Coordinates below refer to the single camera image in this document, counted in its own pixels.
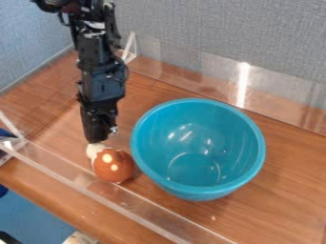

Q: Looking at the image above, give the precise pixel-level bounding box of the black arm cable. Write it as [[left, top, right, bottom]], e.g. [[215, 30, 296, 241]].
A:
[[106, 47, 129, 84]]

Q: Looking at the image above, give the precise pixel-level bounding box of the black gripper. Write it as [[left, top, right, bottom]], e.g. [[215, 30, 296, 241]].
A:
[[76, 61, 126, 143]]

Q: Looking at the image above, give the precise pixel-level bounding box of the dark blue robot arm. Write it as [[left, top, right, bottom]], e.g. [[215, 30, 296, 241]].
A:
[[30, 0, 128, 144]]

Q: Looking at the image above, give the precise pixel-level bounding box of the clear acrylic back barrier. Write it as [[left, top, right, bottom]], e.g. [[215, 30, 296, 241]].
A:
[[128, 32, 326, 136]]

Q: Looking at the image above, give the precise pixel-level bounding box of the clear acrylic front barrier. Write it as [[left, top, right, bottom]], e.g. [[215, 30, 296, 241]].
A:
[[0, 112, 235, 244]]

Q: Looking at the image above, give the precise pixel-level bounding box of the brown white toy mushroom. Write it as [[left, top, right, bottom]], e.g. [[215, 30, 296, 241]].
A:
[[86, 143, 134, 184]]

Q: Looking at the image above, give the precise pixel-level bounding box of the clear acrylic barrier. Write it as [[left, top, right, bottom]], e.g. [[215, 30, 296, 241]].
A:
[[0, 112, 235, 244], [0, 44, 72, 93], [128, 32, 326, 136]]

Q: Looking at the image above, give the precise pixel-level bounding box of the clear acrylic left barrier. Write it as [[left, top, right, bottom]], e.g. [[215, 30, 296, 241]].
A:
[[0, 44, 72, 93]]

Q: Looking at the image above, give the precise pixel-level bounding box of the clear acrylic corner bracket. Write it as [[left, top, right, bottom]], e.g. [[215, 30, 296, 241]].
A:
[[121, 31, 137, 64]]

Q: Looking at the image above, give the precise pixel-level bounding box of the blue plastic bowl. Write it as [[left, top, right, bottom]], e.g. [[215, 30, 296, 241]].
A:
[[129, 98, 265, 201]]

